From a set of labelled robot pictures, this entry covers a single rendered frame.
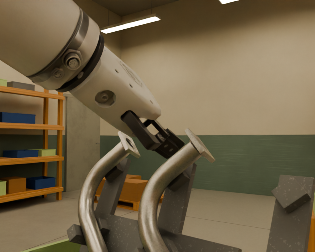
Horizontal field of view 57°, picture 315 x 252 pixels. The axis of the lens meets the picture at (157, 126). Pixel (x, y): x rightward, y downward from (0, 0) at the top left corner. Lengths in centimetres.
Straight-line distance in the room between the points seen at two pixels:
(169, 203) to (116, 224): 13
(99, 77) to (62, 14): 6
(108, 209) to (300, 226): 35
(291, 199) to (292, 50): 622
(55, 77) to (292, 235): 34
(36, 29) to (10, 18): 2
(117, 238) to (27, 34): 41
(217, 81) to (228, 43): 87
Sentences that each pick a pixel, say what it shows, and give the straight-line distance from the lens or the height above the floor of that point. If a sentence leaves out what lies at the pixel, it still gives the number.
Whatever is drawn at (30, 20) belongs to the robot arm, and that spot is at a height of 127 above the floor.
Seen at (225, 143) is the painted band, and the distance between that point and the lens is 666.
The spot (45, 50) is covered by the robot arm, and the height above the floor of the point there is 125.
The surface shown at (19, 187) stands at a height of 35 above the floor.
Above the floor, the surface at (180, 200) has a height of 108.
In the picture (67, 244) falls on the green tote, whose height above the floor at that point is 95.
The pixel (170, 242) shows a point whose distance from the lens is 47.
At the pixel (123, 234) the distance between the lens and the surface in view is 57.
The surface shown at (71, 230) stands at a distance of 58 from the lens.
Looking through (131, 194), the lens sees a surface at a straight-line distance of 494.
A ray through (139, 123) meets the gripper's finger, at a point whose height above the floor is 120.
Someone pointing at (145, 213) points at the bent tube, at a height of 107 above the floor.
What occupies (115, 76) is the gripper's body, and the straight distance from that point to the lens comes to 29.
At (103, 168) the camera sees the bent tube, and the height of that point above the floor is 112.
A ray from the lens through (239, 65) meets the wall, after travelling 676.
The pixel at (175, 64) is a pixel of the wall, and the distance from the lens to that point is 741.
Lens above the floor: 118
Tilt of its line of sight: 2 degrees up
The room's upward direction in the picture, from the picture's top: straight up
